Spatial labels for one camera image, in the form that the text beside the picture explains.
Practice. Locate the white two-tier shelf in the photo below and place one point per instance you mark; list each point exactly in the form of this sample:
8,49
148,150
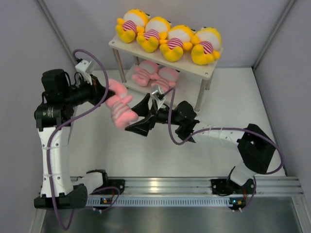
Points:
191,81

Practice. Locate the aluminium corner post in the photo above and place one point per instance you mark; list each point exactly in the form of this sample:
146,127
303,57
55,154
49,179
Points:
57,32
290,4

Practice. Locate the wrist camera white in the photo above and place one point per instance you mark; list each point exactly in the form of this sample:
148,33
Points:
158,98
85,68

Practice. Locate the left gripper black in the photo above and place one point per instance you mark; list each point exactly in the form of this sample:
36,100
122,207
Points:
97,91

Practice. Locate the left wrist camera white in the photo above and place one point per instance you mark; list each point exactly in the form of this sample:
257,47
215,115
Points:
85,68

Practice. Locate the yellow plush toy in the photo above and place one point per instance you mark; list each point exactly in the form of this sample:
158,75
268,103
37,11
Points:
178,40
207,43
156,29
133,22

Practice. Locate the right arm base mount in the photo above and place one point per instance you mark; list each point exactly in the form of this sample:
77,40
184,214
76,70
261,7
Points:
226,187

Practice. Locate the pink plush toy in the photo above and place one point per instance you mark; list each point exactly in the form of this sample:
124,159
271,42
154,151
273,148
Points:
143,72
121,114
165,80

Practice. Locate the aluminium corner post right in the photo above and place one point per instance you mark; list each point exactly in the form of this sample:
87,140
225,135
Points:
290,4

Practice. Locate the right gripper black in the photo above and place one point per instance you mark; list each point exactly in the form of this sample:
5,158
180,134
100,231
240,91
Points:
143,127

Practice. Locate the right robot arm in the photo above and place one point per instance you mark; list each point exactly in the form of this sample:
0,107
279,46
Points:
253,145

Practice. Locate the aluminium front rail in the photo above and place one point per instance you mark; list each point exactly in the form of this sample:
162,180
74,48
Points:
191,191

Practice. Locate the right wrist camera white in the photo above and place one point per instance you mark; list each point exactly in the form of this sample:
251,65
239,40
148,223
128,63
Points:
158,98

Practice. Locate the aluminium corner post left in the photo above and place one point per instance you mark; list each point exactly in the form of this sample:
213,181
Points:
57,32

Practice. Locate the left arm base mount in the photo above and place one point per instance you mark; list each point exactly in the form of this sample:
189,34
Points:
105,190

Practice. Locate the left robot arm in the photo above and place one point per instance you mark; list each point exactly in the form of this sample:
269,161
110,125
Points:
53,119

